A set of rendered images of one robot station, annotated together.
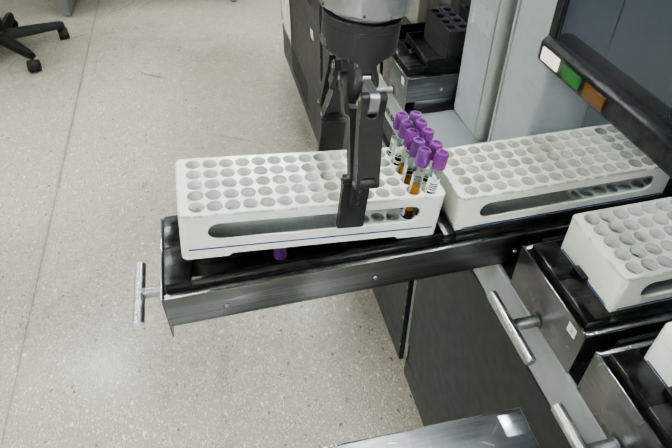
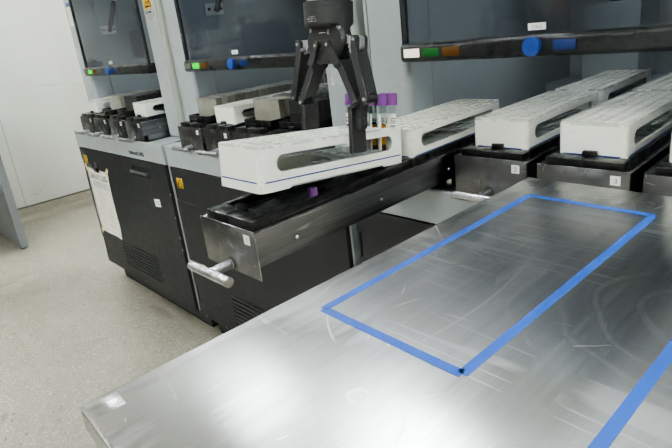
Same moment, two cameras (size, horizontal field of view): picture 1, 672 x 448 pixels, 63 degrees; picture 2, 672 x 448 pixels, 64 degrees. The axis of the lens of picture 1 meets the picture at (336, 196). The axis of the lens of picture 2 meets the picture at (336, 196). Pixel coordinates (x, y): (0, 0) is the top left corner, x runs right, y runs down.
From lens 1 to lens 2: 0.52 m
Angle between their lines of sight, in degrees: 34
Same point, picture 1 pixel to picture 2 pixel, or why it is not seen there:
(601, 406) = not seen: hidden behind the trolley
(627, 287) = (528, 127)
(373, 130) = (364, 60)
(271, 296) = (324, 224)
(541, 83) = (406, 81)
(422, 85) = not seen: hidden behind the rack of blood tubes
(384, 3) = not seen: outside the picture
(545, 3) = (389, 34)
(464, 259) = (425, 178)
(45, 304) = not seen: outside the picture
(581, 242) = (488, 127)
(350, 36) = (333, 7)
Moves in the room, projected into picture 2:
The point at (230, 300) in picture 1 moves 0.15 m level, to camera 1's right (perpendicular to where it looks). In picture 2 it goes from (299, 230) to (387, 203)
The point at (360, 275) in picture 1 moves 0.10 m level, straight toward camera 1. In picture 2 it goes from (373, 197) to (409, 213)
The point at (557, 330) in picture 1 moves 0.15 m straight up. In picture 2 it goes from (505, 181) to (504, 90)
